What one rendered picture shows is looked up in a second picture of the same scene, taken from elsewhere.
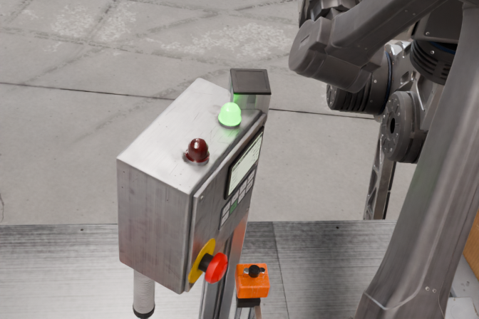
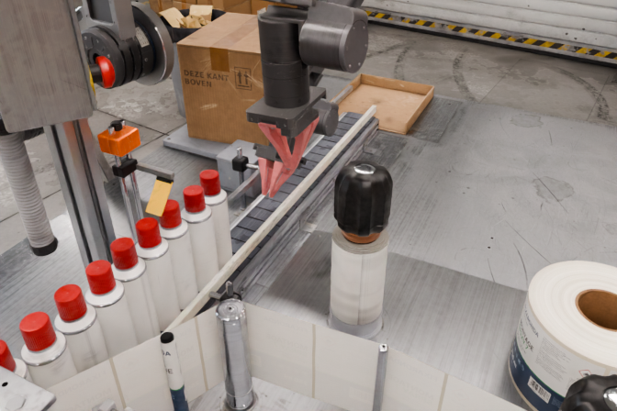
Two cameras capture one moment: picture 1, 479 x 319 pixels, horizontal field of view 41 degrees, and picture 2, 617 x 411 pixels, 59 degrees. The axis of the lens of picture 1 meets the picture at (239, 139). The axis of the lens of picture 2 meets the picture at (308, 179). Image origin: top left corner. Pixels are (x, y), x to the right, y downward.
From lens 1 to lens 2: 0.54 m
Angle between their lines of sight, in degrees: 42
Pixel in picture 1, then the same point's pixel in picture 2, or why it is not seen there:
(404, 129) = (111, 45)
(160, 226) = (39, 23)
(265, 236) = (67, 223)
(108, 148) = not seen: outside the picture
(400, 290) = not seen: outside the picture
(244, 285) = (119, 138)
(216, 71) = not seen: outside the picture
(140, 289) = (34, 206)
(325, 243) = (117, 196)
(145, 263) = (41, 103)
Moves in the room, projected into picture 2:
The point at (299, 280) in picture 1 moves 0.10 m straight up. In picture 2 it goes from (125, 223) to (117, 186)
